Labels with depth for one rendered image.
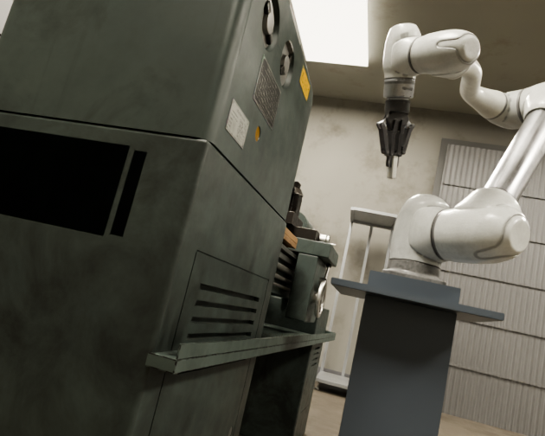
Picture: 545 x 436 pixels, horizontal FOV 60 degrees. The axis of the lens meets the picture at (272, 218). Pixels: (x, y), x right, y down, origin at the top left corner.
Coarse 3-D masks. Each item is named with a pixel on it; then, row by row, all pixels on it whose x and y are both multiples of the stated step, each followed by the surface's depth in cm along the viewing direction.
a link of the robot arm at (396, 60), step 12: (408, 24) 133; (396, 36) 134; (408, 36) 133; (396, 48) 133; (408, 48) 130; (384, 60) 138; (396, 60) 133; (408, 60) 130; (384, 72) 139; (396, 72) 135; (408, 72) 133
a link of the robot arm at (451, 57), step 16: (448, 32) 121; (464, 32) 118; (416, 48) 127; (432, 48) 122; (448, 48) 119; (464, 48) 118; (416, 64) 129; (432, 64) 124; (448, 64) 121; (464, 64) 120; (464, 80) 139; (480, 80) 140; (464, 96) 152; (480, 96) 154; (496, 96) 158; (480, 112) 162; (496, 112) 160
